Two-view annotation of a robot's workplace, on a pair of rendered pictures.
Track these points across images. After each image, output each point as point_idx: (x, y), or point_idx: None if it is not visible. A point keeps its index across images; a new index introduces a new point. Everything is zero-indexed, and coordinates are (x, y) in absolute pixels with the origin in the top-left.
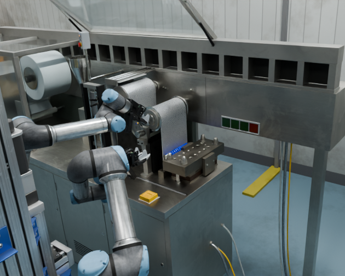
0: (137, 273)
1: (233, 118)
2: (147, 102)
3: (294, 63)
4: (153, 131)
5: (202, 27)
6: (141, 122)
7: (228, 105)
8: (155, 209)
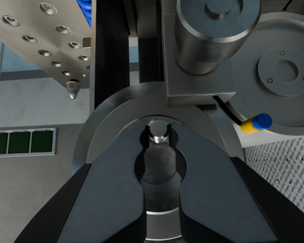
0: None
1: (23, 155)
2: (269, 176)
3: None
4: (146, 83)
5: None
6: (136, 190)
7: (34, 184)
8: None
